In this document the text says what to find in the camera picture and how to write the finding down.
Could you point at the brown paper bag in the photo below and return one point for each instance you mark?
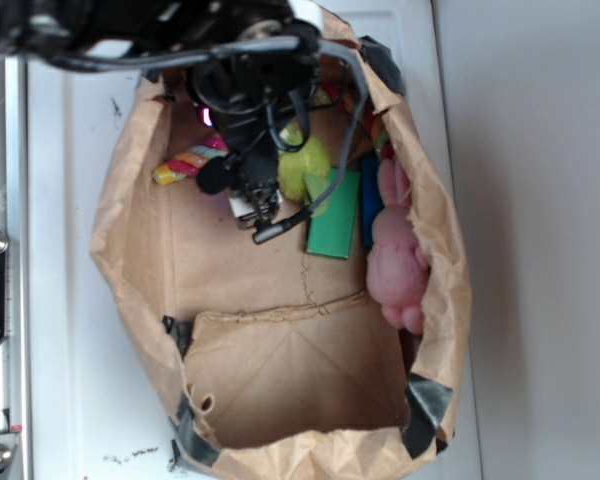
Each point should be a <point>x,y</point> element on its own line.
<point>271,363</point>

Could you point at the blue rectangular block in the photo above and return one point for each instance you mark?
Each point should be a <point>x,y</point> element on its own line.
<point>371,202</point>

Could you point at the pink plush bunny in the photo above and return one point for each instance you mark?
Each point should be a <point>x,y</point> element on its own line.
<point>397,270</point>

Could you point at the aluminium extrusion rail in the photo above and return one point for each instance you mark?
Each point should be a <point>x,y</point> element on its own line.
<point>15,443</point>

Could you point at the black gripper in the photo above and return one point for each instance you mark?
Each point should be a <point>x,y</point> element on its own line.
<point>261,80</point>

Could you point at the green plush toy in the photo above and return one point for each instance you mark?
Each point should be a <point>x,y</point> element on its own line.
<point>303,175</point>

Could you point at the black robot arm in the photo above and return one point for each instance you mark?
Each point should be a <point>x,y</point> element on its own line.
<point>103,36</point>

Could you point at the black foam microphone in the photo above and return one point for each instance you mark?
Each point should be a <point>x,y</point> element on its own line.
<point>219,174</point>

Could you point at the green rectangular block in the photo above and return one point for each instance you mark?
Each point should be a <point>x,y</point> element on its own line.
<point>331,234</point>

